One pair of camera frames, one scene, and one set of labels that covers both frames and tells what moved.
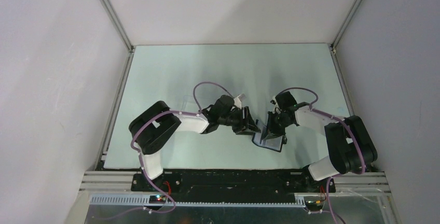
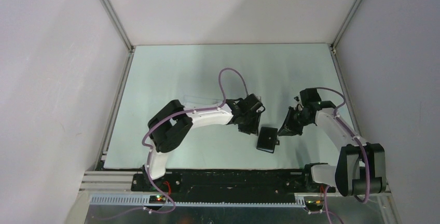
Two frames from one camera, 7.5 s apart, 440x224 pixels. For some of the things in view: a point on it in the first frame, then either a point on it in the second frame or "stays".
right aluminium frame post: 353,10 stays
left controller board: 157,199 stays
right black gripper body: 277,123 -> 299,120
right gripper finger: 264,136 -> 285,127
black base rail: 236,185 stays
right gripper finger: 274,135 -> 288,131
